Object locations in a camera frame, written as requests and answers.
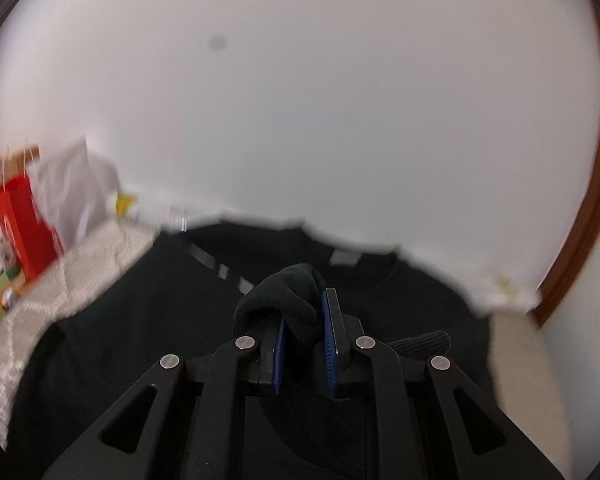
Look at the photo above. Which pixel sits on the red paper gift bag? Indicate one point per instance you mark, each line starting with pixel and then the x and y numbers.
pixel 36 245

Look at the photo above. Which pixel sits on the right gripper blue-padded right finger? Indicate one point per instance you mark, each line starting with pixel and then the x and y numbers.
pixel 340 372

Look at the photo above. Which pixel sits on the striped quilted mattress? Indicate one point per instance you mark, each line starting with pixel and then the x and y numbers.
pixel 525 384

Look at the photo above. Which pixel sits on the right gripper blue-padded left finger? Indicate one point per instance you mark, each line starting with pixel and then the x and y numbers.
pixel 266 370

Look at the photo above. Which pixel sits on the white plastic shopping bag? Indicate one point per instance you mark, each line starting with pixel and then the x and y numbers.
pixel 70 189

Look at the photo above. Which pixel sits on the black sweatshirt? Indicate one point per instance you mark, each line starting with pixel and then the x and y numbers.
pixel 194 291

